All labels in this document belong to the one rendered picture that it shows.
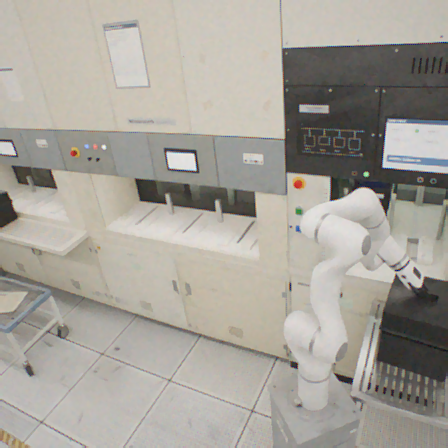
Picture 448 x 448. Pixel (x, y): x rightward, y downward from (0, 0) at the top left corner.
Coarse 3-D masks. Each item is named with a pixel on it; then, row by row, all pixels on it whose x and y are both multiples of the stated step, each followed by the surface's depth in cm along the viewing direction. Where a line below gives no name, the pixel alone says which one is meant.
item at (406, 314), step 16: (400, 288) 155; (432, 288) 153; (400, 304) 147; (416, 304) 146; (432, 304) 145; (384, 320) 147; (400, 320) 143; (416, 320) 140; (432, 320) 138; (416, 336) 143; (432, 336) 139
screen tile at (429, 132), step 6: (426, 132) 145; (432, 132) 144; (438, 132) 143; (444, 132) 142; (426, 138) 146; (432, 138) 145; (438, 138) 144; (444, 138) 143; (426, 144) 147; (426, 150) 148; (432, 150) 147; (438, 150) 146; (444, 150) 145
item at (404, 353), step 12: (384, 336) 152; (396, 336) 170; (384, 348) 155; (396, 348) 152; (408, 348) 149; (420, 348) 145; (432, 348) 142; (384, 360) 158; (396, 360) 155; (408, 360) 151; (420, 360) 148; (432, 360) 145; (444, 360) 142; (420, 372) 151; (432, 372) 148; (444, 372) 145
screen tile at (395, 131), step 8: (392, 128) 150; (400, 128) 148; (408, 128) 147; (392, 136) 151; (400, 136) 150; (408, 136) 148; (416, 136) 147; (392, 144) 153; (400, 144) 151; (408, 144) 150; (416, 144) 148; (400, 152) 153; (408, 152) 151; (416, 152) 150
